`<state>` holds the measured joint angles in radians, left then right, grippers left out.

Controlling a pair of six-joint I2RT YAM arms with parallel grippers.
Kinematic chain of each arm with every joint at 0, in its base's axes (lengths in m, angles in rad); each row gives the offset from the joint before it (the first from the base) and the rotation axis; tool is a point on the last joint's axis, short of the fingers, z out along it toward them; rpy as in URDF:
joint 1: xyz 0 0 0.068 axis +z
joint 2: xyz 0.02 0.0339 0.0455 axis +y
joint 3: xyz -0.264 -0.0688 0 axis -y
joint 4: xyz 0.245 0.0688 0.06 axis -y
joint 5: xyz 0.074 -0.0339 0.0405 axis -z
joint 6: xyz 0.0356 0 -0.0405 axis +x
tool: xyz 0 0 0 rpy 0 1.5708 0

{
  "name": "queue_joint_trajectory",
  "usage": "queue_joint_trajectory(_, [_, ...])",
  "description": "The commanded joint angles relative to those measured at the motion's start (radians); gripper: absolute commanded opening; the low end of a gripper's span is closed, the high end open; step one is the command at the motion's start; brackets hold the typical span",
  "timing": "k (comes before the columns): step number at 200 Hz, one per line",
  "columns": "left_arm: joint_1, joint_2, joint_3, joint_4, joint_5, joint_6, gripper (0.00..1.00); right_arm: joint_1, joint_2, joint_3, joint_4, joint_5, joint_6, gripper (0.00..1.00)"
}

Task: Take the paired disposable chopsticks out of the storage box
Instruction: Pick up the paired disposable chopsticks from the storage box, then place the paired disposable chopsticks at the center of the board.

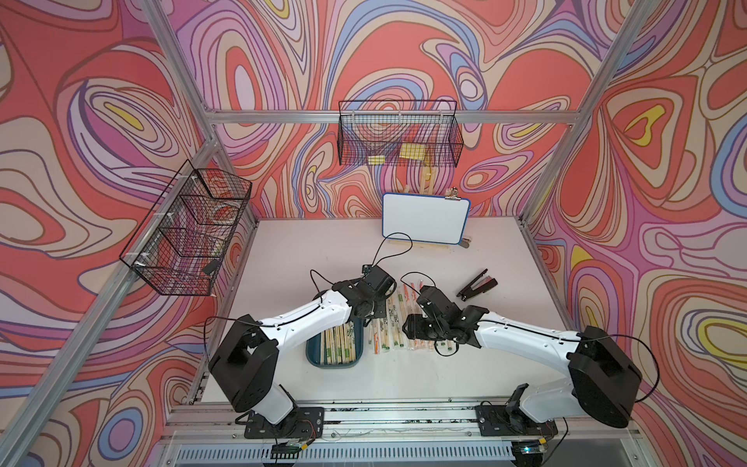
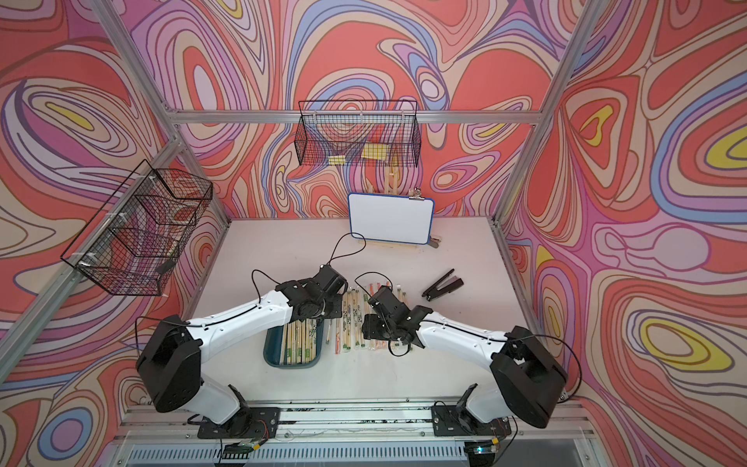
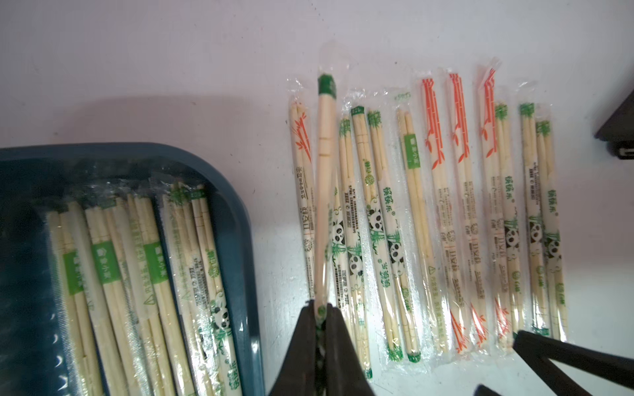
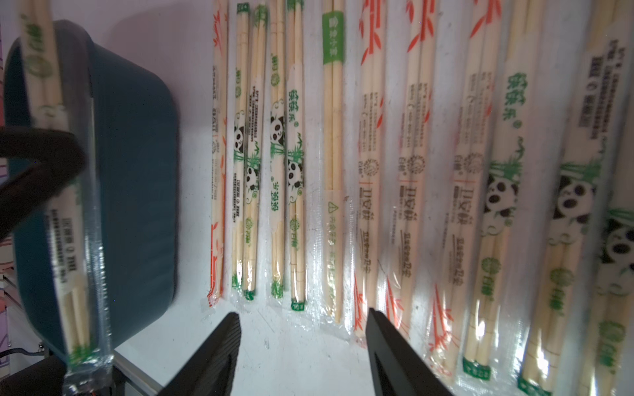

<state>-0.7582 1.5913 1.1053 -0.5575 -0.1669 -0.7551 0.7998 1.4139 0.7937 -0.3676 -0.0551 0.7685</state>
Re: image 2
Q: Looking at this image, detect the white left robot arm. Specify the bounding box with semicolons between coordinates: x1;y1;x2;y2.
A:
136;264;348;441

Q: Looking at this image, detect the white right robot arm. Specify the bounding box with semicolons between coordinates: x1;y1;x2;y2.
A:
362;286;568;430

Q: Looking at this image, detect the teal plastic storage box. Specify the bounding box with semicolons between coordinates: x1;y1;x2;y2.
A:
264;320;324;370

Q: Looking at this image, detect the black stapler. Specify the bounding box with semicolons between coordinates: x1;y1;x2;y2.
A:
421;269;464;302

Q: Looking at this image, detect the small white whiteboard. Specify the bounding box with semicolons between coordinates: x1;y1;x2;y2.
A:
347;191;436;246

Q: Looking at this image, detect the wooden whiteboard stand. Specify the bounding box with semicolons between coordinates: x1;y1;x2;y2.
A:
358;162;442;251

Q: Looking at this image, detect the black wire basket back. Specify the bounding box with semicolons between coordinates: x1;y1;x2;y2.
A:
294;98;422;167

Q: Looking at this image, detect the black wire basket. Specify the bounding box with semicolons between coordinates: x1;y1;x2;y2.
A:
294;98;422;167
60;161;213;296

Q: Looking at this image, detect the black wire basket left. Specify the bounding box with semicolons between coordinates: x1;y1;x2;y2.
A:
60;161;213;296

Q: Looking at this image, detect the aluminium frame post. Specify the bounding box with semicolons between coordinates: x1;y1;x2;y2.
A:
86;0;231;223

